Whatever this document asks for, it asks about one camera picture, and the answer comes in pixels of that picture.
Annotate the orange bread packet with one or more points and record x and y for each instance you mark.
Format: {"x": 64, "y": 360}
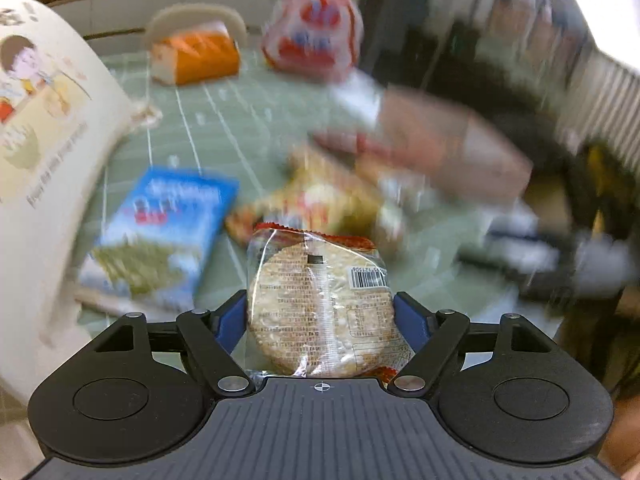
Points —
{"x": 197, "y": 57}

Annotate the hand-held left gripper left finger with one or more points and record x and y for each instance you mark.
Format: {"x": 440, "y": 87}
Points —
{"x": 229, "y": 322}

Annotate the green cutting mat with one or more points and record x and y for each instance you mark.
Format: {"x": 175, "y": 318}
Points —
{"x": 250, "y": 125}

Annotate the yellow snack packet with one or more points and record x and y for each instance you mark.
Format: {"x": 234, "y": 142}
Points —
{"x": 315, "y": 195}

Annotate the white cartoon print bag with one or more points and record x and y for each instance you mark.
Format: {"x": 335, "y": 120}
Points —
{"x": 45, "y": 160}

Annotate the red and white plastic bag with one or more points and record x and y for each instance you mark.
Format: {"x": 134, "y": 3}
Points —
{"x": 312, "y": 30}

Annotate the blue snack packet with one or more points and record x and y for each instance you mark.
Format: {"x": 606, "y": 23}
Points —
{"x": 160, "y": 230}

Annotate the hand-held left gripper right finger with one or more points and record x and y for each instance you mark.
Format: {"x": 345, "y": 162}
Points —
{"x": 411, "y": 319}

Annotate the tan blurred object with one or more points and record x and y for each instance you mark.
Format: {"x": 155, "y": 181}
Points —
{"x": 450, "y": 145}

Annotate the clear rice cracker packet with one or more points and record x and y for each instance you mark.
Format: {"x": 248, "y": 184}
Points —
{"x": 320, "y": 310}

